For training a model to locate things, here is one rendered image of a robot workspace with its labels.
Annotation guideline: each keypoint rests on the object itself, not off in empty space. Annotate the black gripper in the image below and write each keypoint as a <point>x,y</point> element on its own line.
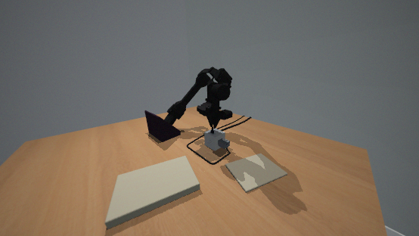
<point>215,117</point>

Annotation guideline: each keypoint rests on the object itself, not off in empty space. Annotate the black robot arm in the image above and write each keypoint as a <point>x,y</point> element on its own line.
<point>219,89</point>

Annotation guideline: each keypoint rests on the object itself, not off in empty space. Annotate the beige flat slab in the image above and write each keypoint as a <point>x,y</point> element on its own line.
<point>142,190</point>

